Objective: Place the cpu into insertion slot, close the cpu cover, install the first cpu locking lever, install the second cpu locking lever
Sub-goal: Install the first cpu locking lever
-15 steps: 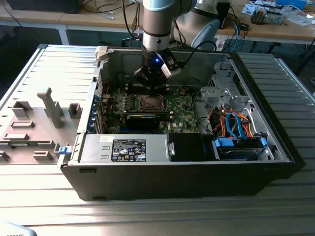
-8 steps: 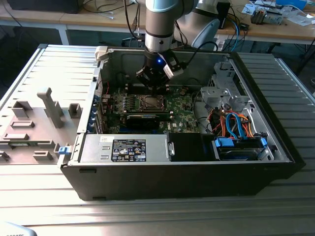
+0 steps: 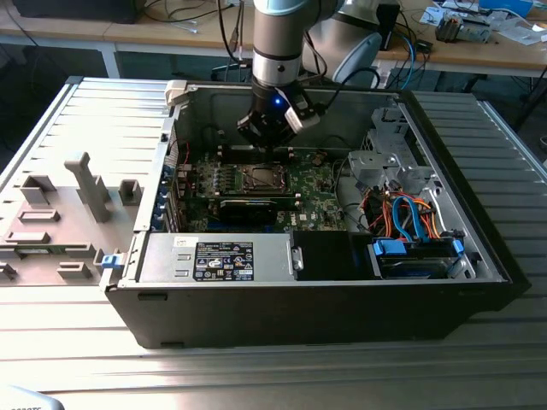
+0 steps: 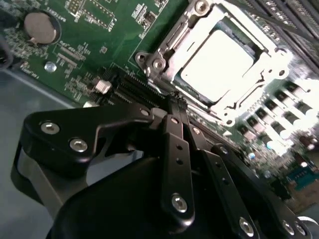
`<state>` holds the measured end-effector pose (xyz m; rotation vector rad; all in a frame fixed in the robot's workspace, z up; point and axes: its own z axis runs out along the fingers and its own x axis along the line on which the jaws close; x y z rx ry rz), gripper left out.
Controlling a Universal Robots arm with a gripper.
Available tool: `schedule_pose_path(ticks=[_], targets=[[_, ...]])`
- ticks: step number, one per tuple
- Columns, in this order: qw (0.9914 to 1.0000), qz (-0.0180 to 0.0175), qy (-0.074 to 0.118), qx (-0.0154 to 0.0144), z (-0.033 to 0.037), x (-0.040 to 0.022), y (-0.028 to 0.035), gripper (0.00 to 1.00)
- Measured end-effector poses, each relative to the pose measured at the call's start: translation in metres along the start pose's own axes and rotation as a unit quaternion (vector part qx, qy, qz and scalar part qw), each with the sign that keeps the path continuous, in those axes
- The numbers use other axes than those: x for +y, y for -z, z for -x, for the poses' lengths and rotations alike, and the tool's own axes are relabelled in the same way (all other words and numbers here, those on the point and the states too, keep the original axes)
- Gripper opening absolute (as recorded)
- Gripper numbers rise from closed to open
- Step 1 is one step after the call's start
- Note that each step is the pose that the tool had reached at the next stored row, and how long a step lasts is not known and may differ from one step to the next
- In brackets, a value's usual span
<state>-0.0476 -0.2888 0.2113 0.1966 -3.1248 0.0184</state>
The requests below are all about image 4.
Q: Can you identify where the silver CPU with green edge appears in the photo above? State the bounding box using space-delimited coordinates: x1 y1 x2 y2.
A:
174 24 260 105

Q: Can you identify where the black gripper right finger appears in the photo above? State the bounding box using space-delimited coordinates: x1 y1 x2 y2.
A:
177 96 313 239

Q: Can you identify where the thin metal locking lever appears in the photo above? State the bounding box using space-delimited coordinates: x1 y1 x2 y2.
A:
147 74 226 123
255 9 319 40

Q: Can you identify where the metal CPU socket cover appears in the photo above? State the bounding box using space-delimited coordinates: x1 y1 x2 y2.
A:
159 3 290 122

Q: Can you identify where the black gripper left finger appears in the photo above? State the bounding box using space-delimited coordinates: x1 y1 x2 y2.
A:
11 92 196 226

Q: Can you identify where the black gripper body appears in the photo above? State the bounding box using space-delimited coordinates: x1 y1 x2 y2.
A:
48 155 232 239

